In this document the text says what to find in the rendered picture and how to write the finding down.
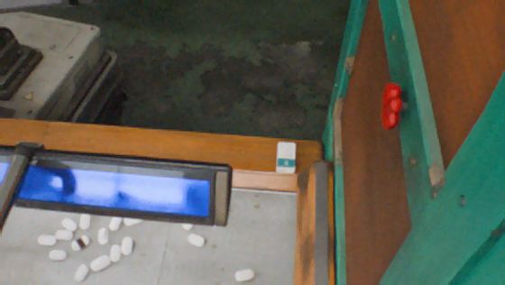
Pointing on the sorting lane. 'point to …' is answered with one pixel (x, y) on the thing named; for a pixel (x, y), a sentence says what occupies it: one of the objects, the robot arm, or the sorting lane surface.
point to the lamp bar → (125, 186)
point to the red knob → (391, 106)
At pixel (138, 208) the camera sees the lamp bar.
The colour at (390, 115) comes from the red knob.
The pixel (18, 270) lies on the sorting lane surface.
